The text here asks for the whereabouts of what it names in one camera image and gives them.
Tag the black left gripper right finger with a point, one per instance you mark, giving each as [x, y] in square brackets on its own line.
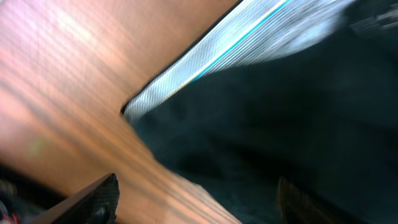
[299, 206]

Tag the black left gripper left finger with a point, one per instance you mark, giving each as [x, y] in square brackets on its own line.
[95, 204]

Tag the black shorts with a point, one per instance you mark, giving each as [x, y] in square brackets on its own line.
[309, 94]

